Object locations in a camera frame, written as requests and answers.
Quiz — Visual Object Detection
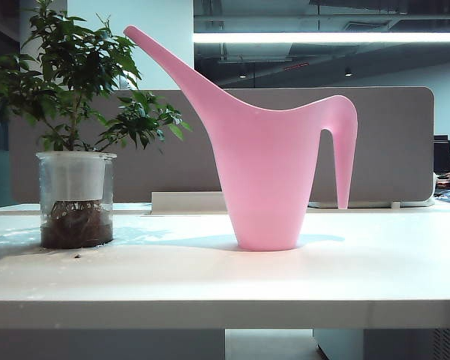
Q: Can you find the white desk cable tray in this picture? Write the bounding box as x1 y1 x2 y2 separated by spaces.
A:
151 191 227 212

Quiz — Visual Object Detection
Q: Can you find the grey cabinet under table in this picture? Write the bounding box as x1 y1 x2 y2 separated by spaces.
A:
313 328 450 360

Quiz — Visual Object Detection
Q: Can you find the white inner plant pot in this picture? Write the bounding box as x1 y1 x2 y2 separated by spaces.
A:
40 152 112 202

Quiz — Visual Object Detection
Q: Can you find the green leafy flowering plant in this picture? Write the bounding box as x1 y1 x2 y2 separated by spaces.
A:
0 0 193 153

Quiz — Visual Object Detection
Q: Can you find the black computer monitor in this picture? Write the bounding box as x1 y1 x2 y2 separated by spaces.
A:
433 134 450 175

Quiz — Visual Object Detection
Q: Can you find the clear glass plant pot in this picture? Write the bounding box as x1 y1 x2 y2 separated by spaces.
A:
35 151 118 250

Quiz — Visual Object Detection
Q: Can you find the long ceiling light strip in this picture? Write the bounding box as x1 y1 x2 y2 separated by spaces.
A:
193 31 450 44

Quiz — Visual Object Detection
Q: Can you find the white partition base bar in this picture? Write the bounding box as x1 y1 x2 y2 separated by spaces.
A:
307 201 436 210

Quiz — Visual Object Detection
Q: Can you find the pink plastic watering can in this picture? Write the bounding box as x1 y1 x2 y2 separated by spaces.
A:
122 25 359 252

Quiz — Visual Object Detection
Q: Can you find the grey desk partition screen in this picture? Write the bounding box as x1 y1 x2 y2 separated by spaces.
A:
7 86 436 206

